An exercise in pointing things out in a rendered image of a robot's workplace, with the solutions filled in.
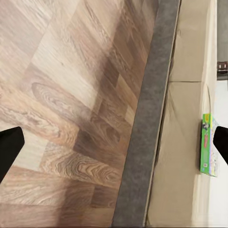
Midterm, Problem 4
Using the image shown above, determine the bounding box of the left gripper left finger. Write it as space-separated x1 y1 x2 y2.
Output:
0 126 25 183

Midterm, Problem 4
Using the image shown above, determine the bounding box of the board game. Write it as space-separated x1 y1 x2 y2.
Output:
200 114 219 177

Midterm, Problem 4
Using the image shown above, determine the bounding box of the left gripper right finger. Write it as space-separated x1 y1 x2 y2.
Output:
213 126 228 165

